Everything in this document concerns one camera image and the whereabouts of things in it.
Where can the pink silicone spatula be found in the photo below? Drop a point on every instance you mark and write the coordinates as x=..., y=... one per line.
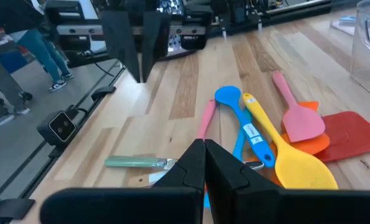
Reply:
x=300, y=124
x=207, y=118

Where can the black table-level camera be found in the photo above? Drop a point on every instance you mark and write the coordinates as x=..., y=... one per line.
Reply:
x=58, y=129

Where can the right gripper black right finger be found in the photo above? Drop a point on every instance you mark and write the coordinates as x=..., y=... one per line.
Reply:
x=281, y=208

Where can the yellow silicone spoon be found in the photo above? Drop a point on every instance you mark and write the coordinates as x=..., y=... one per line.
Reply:
x=303, y=168

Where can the narrow clear plastic bin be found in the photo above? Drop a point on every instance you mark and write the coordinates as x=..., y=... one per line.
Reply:
x=368, y=62

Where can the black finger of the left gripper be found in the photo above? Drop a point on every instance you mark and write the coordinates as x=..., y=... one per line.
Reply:
x=126, y=37
x=155, y=37

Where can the blue silicone spoon with label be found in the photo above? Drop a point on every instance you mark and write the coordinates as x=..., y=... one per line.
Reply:
x=231, y=96

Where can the black frame bracket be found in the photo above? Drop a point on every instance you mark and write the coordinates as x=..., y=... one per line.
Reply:
x=103, y=92
x=10, y=208

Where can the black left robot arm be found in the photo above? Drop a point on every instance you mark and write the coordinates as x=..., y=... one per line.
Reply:
x=235, y=12

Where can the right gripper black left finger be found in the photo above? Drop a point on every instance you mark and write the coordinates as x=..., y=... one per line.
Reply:
x=126, y=205

